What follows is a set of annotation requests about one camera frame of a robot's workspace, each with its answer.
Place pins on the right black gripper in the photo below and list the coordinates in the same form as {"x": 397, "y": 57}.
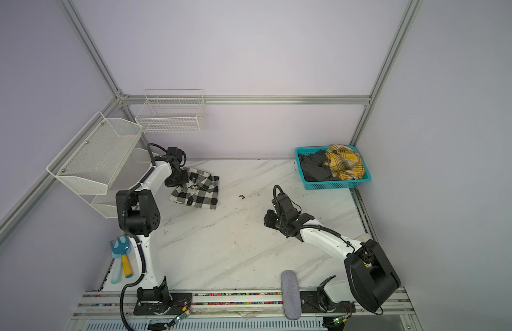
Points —
{"x": 269, "y": 214}

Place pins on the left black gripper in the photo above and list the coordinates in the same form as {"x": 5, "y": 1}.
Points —
{"x": 168, "y": 183}

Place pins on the black white checkered shirt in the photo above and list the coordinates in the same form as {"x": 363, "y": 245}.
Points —
{"x": 200, "y": 191}

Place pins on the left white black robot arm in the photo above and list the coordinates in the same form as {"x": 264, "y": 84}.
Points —
{"x": 139, "y": 217}

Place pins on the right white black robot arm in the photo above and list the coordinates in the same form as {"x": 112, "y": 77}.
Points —
{"x": 371, "y": 277}

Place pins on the teal plastic basket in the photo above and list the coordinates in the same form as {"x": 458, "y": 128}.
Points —
{"x": 327, "y": 184}

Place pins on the dark grey striped shirt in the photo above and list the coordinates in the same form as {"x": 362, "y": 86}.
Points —
{"x": 314, "y": 167}

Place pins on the white mesh two-tier shelf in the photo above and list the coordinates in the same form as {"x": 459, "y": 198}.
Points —
{"x": 103, "y": 158}

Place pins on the yellow plaid shirt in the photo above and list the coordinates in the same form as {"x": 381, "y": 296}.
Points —
{"x": 345, "y": 163}

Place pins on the grey foam microphone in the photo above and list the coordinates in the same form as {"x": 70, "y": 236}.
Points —
{"x": 291, "y": 296}

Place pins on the white wire wall basket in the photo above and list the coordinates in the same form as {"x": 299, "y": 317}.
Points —
{"x": 172, "y": 111}

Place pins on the aluminium frame profile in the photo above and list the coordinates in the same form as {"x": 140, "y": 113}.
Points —
{"x": 258, "y": 100}

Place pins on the yellow handled toy tool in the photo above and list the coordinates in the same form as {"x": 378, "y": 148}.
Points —
{"x": 127, "y": 268}

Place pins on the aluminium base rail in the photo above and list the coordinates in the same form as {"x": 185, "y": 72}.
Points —
{"x": 242, "y": 310}

